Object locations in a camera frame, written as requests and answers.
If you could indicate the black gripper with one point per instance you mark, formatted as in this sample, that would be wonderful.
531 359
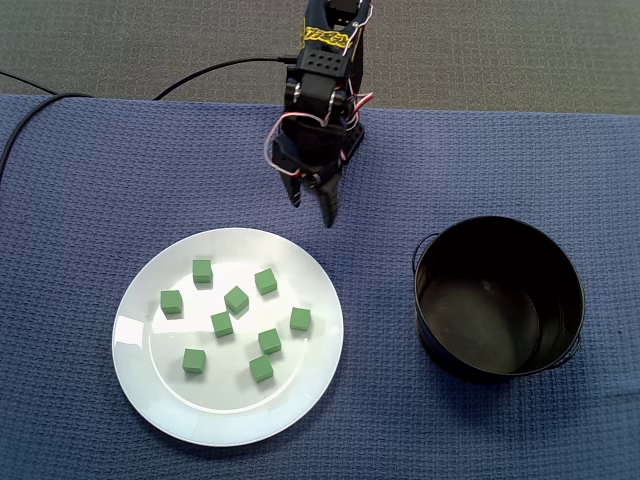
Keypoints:
320 176

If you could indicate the small green cube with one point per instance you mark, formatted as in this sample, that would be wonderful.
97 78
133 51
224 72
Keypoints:
202 270
269 341
300 319
265 281
171 302
222 324
194 361
236 299
261 369

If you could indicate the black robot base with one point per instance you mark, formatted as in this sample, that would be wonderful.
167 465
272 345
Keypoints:
354 142

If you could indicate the white round plate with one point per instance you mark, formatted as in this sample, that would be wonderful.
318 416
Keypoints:
225 415

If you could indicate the blue textured table mat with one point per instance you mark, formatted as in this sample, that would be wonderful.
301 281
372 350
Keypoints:
100 200

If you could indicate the black metal bucket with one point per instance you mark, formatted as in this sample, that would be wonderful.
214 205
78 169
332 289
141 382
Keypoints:
500 360

